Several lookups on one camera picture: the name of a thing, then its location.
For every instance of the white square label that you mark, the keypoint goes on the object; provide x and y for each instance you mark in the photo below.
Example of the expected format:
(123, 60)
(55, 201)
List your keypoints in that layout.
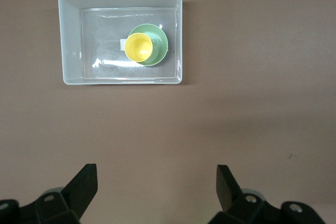
(122, 44)

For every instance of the brown table cover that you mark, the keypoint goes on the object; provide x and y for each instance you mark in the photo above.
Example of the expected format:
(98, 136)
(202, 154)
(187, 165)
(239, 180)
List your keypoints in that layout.
(236, 103)

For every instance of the clear plastic box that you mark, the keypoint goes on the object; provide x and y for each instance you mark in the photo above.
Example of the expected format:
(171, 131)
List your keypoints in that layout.
(105, 24)

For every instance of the mint green bowl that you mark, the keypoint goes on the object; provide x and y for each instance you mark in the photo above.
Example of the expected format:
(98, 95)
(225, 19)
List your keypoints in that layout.
(160, 45)

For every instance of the yellow plastic cup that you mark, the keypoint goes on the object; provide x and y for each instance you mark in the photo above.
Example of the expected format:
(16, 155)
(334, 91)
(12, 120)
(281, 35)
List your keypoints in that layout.
(139, 47)

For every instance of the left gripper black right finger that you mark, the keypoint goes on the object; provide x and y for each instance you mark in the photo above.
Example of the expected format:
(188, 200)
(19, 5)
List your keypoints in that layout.
(241, 208)

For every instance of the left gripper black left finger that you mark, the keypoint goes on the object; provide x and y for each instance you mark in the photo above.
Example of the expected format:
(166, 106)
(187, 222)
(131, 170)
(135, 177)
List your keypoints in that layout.
(65, 208)

